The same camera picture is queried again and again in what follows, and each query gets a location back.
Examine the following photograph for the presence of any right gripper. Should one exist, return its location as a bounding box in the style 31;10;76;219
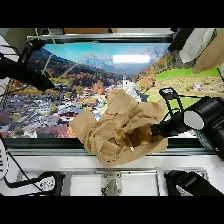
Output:
151;115;189;138

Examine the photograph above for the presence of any beige garment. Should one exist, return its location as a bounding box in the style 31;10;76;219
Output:
68;88;170;167

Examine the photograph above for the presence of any brown garment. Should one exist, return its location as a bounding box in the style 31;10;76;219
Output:
191;29;224;74

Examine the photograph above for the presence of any white garment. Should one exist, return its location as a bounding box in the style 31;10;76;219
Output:
179;28;218;64

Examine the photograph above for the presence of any black garment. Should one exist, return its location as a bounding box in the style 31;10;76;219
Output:
167;28;196;54

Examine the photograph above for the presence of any silver frame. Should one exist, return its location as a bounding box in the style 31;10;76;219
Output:
0;32;224;197

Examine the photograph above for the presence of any black cable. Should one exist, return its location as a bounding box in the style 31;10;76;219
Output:
3;149;46;193

